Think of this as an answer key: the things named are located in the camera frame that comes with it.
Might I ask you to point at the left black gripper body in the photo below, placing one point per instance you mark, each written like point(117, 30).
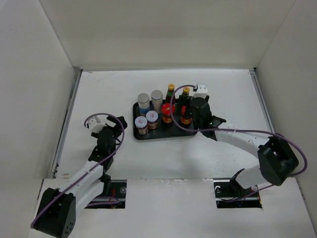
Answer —
point(117, 133)

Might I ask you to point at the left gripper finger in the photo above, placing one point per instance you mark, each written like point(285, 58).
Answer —
point(120, 122)
point(104, 120)

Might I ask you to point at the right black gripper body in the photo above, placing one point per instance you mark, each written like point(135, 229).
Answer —
point(197, 124)

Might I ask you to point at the green sauce bottle yellow cap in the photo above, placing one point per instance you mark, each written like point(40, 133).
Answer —
point(170, 94)
point(185, 93)

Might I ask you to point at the small jar red lid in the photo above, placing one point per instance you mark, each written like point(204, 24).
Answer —
point(185, 117)

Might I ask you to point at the small jar white lid front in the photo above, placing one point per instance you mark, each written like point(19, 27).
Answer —
point(141, 124)

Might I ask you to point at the small jar white lid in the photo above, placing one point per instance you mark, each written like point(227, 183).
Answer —
point(152, 118)
point(141, 124)

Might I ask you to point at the large jar red lid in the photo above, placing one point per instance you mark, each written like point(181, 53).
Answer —
point(167, 110)

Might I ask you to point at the tall jar blue label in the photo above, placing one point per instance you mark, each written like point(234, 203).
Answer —
point(143, 103)

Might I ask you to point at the tall jar silver lid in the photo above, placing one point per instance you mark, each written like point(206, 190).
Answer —
point(157, 99)

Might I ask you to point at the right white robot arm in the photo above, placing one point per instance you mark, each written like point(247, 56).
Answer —
point(276, 160)

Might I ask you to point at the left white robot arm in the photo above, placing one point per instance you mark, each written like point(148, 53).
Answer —
point(88, 188)

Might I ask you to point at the black plastic tray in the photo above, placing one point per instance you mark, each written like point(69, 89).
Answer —
point(162, 131)

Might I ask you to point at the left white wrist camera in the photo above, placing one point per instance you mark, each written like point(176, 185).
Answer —
point(94, 124)

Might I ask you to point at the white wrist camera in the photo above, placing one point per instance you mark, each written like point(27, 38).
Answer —
point(200, 91)
point(94, 124)

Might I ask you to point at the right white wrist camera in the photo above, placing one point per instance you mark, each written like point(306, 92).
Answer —
point(200, 91)

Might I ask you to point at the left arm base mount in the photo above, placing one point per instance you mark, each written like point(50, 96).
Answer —
point(112, 197)

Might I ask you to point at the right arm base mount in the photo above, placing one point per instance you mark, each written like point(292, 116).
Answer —
point(232, 195)

